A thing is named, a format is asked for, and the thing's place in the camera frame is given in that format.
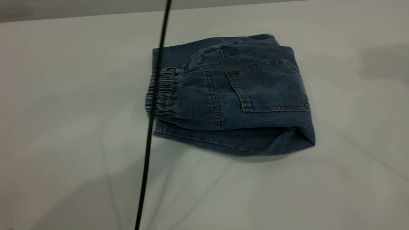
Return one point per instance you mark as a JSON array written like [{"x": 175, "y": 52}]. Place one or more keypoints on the blue denim shorts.
[{"x": 255, "y": 95}]

